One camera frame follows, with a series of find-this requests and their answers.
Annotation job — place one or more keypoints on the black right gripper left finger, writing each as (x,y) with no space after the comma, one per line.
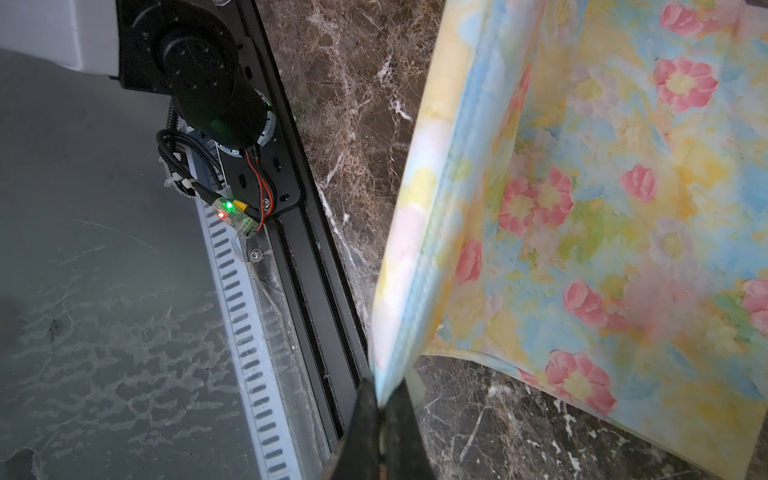
(357,455)

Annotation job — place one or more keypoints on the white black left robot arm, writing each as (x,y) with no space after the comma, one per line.
(175,48)

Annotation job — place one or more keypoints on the white slotted cable duct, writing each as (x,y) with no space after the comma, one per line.
(264,412)

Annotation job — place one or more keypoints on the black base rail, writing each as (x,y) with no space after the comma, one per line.
(320,301)

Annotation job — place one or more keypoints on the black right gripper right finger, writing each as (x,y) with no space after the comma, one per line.
(402,452)

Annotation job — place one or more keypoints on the floral pastel skirt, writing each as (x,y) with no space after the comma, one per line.
(584,208)

